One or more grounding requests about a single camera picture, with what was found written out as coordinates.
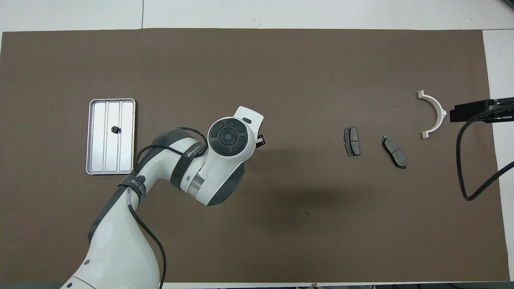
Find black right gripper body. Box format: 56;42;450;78
488;98;514;123

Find silver metal tray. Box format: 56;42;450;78
86;98;136;175

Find brown table mat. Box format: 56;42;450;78
0;28;510;283

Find curved dark brake pad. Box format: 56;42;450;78
381;135;407;169

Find rectangular dark brake pad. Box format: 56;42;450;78
344;127;361;157

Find white curved plastic bracket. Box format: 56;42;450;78
417;90;447;139

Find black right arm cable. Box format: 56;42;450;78
456;108;514;201

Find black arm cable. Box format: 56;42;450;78
128;128;210;289
456;108;514;201

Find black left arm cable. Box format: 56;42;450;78
128;128;210;289

